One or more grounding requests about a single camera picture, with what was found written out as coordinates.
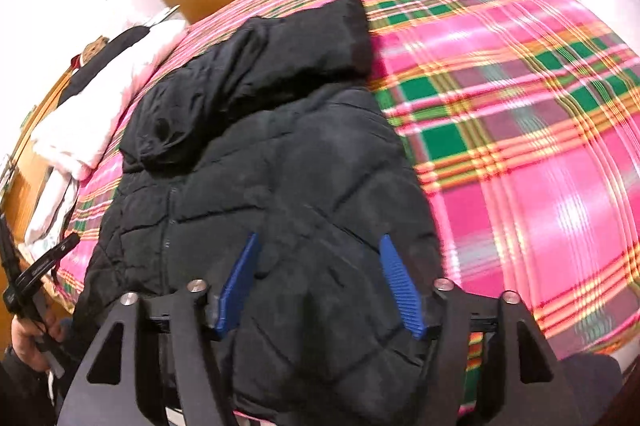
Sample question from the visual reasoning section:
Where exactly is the person's left hand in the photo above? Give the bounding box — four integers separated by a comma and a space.
10, 313, 69, 373

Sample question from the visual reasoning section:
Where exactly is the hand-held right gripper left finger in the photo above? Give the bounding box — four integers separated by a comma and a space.
57, 233, 262, 426

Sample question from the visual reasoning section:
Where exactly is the black folded garment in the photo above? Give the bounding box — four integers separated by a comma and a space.
56, 25, 152, 108

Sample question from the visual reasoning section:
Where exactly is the pink plaid bed sheet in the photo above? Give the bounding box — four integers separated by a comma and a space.
52, 0, 640, 418

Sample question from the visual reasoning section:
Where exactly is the white rolled pillow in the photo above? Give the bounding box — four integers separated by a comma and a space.
24, 169, 80, 259

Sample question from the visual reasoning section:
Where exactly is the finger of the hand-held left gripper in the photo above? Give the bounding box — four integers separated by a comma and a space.
37, 232, 82, 274

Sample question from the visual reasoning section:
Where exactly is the black puffer jacket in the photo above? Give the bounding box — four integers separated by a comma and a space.
65, 0, 454, 423

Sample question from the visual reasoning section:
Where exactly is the person's left forearm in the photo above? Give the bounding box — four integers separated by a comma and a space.
0, 346, 58, 426

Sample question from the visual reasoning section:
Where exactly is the wooden headboard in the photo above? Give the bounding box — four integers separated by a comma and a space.
0, 69, 76, 249

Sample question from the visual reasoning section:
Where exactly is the white duvet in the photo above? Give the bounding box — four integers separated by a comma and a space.
30, 18, 189, 183

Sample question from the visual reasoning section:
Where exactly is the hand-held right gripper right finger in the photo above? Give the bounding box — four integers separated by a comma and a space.
378, 234, 571, 426

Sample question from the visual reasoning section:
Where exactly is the brown teddy bear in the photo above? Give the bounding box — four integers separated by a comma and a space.
70, 35, 112, 68

